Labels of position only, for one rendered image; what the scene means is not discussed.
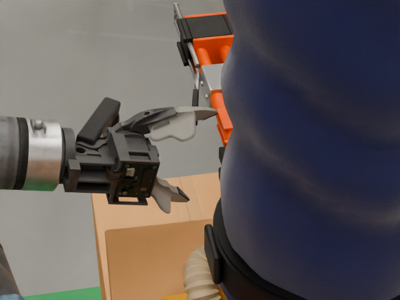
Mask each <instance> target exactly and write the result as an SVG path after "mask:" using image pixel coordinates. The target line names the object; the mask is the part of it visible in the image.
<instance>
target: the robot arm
mask: <svg viewBox="0 0 400 300"><path fill-rule="evenodd" d="M120 105H121V103H120V101H117V100H115V99H111V98H108V97H105V98H104V99H103V100H102V102H101V103H100V104H99V106H98V107H97V109H96V110H95V111H94V113H93V114H92V115H91V117H90V118H89V119H88V121H87V122H86V124H85V125H84V126H83V128H82V129H81V131H79V133H78V135H77V137H76V140H75V136H74V132H73V129H72V128H66V127H61V125H60V122H59V121H58V120H46V119H37V118H22V117H6V116H0V189H6V190H32V191H50V192H52V191H54V190H55V189H56V188H57V186H58V184H63V186H64V191H65V192H75V193H106V196H107V200H108V204H113V205H148V202H147V200H146V199H147V198H149V197H151V196H152V197H153V198H154V200H155V202H156V203H157V205H158V206H159V208H160V209H161V210H162V211H163V212H165V213H166V214H169V213H171V202H188V201H190V199H189V198H188V196H187V195H186V194H185V193H184V192H183V191H182V190H181V189H180V188H179V187H178V186H177V187H176V186H172V185H170V184H169V183H168V181H167V180H163V179H160V178H159V177H157V173H158V169H159V166H160V161H159V158H158V157H159V153H158V150H157V147H156V145H151V141H150V140H149V137H145V136H144V135H145V134H148V133H150V138H151V140H152V141H155V142H158V141H161V140H164V139H166V138H175V139H177V140H179V141H181V142H185V141H188V140H190V139H192V138H193V137H194V136H195V134H196V121H198V120H206V119H208V118H210V117H212V116H215V115H217V114H218V112H217V110H216V109H214V108H207V107H175V108H174V107H164V108H154V109H150V110H145V111H142V112H139V113H137V114H135V115H134V116H132V117H131V118H129V119H128V120H125V121H121V122H120V123H119V121H120V116H119V110H120ZM118 197H128V198H137V200H138V202H130V201H119V198H118ZM0 300H24V298H23V297H22V296H21V295H20V292H19V290H18V287H17V284H16V282H15V280H14V276H13V274H12V271H11V269H10V266H9V263H8V261H7V258H6V256H5V253H4V250H3V247H2V245H1V242H0Z"/></svg>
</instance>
